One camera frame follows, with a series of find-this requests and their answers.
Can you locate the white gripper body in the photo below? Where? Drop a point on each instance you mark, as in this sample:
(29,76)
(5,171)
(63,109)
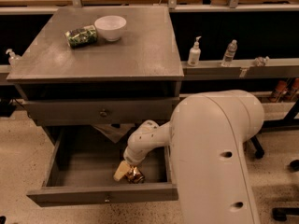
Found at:
(132,158)

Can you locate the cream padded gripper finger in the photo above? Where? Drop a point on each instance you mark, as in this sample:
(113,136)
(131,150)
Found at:
(122,170)

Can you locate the crushed orange soda can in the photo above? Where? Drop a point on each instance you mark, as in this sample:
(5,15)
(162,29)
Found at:
(135,176)

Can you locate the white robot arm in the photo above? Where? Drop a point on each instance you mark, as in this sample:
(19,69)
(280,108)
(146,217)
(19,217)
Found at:
(205,134)

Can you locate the white paper under drawer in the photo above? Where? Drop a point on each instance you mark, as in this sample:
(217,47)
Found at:
(112,133)

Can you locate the open grey middle drawer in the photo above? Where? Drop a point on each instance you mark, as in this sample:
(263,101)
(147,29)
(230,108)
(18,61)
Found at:
(82,166)

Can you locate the grey wooden drawer cabinet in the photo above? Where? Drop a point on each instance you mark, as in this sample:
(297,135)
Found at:
(144,63)

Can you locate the closed grey top drawer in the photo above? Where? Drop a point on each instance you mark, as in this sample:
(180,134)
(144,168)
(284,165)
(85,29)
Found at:
(99,111)

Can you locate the green patterned can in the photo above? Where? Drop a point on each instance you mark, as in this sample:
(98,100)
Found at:
(81,37)

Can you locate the white pump lotion bottle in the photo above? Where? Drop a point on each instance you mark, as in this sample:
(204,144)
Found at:
(194,53)

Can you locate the white ceramic bowl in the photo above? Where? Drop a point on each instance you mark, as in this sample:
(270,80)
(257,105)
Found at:
(110,27)

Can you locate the black metal stand leg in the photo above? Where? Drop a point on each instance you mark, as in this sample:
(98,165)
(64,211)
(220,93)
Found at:
(259,149)

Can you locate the crumpled clear plastic wrapper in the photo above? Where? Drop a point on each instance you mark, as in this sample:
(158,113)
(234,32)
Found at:
(261,61)

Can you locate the small clear pump bottle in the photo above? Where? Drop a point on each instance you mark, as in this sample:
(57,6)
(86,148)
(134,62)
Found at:
(12,56)

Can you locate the black chair caster base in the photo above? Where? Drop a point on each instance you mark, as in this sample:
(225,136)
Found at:
(281,213)

